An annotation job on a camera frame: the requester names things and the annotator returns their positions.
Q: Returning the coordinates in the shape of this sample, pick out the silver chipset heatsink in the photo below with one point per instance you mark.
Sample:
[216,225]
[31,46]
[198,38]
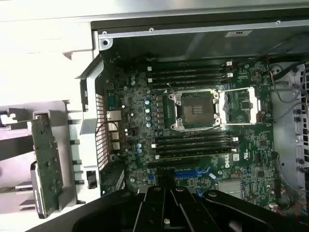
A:
[229,188]

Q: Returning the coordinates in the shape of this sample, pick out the metal socket cover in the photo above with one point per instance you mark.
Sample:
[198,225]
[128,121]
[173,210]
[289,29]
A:
[253,104]

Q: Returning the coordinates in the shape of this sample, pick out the CPU socket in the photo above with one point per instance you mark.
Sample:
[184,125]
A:
[195,108]

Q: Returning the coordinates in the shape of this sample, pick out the blue expansion slot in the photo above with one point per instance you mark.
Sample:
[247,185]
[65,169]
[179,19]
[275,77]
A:
[190,173]

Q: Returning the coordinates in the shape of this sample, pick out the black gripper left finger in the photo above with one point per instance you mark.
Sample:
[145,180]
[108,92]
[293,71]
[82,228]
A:
[149,210]

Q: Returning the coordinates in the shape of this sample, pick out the silver ethernet port block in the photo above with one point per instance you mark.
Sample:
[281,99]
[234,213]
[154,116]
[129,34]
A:
[113,115]

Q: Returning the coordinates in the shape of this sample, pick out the grey parts rack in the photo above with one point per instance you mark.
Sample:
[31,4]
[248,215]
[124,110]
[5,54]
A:
[56,114]

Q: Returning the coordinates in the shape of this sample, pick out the open black PC case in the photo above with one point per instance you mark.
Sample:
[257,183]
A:
[193,46]

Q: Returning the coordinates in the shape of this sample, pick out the green motherboard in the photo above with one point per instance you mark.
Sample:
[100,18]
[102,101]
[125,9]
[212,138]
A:
[256,149]

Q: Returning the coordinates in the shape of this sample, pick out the black RAM slot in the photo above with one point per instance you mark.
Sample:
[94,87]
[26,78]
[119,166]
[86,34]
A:
[193,135]
[193,141]
[188,76]
[188,64]
[188,70]
[188,83]
[193,147]

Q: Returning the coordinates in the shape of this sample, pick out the thin metal locking lever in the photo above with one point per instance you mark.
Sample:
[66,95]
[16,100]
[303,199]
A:
[205,134]
[172,89]

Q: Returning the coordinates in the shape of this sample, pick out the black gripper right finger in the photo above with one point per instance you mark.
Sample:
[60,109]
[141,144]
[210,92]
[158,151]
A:
[193,212]

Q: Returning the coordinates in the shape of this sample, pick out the long black expansion slot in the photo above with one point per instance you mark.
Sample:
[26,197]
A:
[169,163]

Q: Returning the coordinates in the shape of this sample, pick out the silver USB port block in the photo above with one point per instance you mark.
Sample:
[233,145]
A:
[116,145]
[114,131]

